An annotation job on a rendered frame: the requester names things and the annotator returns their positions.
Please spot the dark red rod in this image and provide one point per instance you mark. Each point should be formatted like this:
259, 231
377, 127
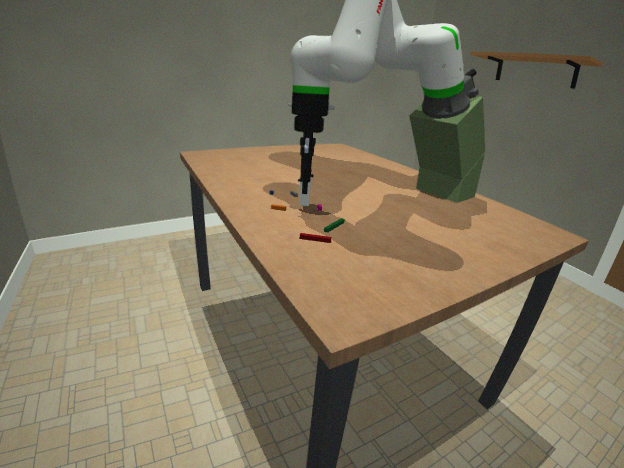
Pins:
315, 237

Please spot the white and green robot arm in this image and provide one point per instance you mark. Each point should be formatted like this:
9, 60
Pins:
348, 56

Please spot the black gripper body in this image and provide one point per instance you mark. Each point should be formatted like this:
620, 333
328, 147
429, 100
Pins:
308, 126

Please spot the green rod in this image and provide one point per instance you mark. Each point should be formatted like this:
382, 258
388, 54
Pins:
334, 225

